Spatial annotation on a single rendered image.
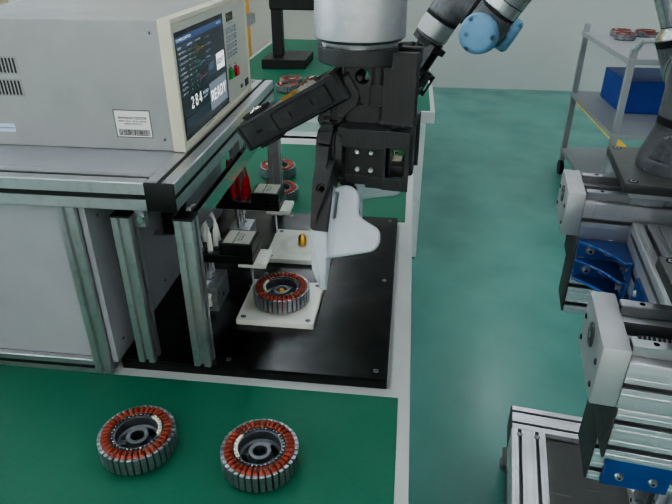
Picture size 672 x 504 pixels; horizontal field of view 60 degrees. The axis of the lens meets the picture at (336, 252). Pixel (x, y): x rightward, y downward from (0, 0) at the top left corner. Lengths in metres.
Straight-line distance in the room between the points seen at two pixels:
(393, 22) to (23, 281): 0.80
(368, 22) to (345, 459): 0.64
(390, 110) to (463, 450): 1.59
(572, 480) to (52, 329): 1.27
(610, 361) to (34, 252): 0.86
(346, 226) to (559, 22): 6.05
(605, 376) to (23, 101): 0.96
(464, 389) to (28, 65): 1.69
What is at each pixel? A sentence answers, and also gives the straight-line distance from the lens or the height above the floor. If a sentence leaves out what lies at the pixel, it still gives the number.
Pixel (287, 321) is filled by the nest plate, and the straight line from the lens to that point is 1.13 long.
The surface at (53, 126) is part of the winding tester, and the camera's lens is 1.10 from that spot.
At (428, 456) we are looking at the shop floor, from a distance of 1.95.
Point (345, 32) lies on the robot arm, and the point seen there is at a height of 1.37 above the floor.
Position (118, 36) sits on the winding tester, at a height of 1.29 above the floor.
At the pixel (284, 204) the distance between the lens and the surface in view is 1.36.
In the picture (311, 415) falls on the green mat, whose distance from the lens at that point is 0.98.
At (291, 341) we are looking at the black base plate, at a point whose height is 0.77.
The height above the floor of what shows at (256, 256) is 0.88.
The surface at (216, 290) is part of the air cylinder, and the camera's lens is 1.17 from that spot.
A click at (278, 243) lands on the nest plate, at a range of 1.40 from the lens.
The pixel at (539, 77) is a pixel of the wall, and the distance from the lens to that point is 6.56.
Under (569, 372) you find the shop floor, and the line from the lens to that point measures 2.38.
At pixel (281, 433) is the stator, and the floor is 0.78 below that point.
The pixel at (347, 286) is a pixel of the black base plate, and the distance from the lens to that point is 1.25.
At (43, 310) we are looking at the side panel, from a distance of 1.12.
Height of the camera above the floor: 1.43
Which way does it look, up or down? 29 degrees down
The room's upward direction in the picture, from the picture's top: straight up
